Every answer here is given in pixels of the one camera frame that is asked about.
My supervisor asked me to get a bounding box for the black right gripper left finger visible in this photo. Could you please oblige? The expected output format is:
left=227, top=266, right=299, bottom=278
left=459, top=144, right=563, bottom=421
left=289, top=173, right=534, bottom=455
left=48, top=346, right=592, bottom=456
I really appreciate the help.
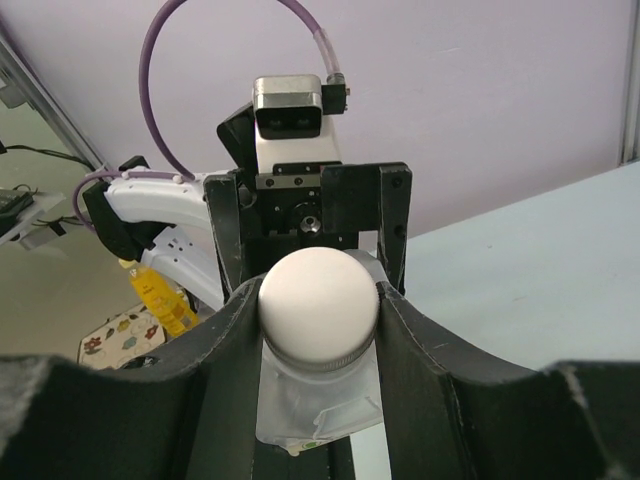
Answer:
left=1, top=279, right=262, bottom=479

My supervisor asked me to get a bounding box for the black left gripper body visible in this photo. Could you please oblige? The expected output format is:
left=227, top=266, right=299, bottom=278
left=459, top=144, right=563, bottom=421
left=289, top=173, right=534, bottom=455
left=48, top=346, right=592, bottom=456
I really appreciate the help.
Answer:
left=237, top=163, right=381, bottom=275

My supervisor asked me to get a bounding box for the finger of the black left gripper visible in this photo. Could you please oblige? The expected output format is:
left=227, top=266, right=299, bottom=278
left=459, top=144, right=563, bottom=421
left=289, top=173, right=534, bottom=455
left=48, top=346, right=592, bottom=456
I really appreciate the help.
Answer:
left=377, top=163, right=412, bottom=294
left=204, top=172, right=259, bottom=301

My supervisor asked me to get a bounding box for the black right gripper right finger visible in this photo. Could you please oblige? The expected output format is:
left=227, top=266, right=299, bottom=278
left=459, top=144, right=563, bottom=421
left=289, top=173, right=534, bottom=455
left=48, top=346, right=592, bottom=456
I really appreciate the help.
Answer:
left=375, top=282, right=639, bottom=479

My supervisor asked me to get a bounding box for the white NFC bottle cap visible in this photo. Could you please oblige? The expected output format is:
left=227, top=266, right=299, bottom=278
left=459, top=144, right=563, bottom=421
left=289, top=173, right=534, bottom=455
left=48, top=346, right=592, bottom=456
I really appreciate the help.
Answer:
left=258, top=247, right=379, bottom=372

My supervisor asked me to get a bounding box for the square clear NFC juice bottle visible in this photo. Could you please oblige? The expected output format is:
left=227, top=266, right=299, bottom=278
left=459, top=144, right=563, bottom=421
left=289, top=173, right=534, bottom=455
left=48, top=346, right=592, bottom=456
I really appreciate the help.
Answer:
left=255, top=249, right=386, bottom=456

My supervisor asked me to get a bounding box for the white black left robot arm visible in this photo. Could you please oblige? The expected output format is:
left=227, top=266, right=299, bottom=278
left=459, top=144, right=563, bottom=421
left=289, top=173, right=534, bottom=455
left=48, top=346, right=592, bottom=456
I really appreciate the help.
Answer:
left=84, top=105, right=412, bottom=303

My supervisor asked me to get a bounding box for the yellow oil bottle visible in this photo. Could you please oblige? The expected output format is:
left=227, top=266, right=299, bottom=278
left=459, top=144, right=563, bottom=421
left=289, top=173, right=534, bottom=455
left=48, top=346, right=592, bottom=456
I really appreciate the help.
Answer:
left=118, top=259, right=199, bottom=337

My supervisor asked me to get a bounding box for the floral pot holder mat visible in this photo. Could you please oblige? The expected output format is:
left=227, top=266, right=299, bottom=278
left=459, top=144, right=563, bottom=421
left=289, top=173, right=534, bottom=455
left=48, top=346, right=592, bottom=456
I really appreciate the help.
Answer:
left=77, top=306, right=166, bottom=370

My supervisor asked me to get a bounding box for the grey keyboard tray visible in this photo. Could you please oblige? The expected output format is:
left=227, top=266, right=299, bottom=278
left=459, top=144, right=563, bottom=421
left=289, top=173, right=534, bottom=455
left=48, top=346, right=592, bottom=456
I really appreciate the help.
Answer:
left=1, top=192, right=66, bottom=245

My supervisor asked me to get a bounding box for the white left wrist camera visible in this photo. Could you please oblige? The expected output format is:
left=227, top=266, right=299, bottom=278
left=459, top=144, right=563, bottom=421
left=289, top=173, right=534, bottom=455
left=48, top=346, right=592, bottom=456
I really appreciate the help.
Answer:
left=252, top=74, right=348, bottom=174

